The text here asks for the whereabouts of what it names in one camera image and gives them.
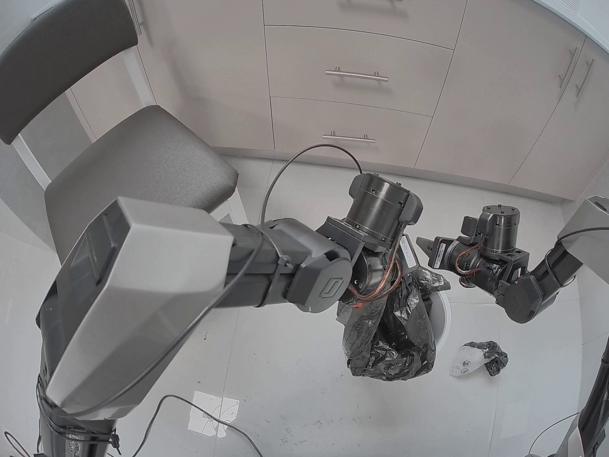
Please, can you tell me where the white trash bin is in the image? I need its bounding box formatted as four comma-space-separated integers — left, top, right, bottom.
422, 288, 452, 352

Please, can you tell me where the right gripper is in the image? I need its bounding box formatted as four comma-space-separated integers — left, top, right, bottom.
416, 236, 482, 277

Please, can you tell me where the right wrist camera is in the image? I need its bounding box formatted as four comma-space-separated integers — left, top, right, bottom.
460, 215, 482, 246

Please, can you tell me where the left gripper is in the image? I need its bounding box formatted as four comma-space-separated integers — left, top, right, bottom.
354, 242, 420, 304

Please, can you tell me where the beige cabinet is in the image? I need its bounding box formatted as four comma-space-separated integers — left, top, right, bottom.
66, 0, 609, 204

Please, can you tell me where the black cable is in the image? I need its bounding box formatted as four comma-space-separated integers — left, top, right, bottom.
527, 412, 582, 457
142, 394, 268, 457
259, 144, 366, 228

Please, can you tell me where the crumpled black plastic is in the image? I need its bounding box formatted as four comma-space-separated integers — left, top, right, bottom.
464, 340, 509, 378

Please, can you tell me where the crumpled white paper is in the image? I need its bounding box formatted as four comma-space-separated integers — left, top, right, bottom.
449, 343, 487, 379

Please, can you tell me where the grey padded chair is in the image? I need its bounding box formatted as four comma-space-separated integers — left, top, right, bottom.
0, 0, 249, 266

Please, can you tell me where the black plastic bag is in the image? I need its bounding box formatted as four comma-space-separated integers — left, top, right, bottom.
335, 268, 453, 381

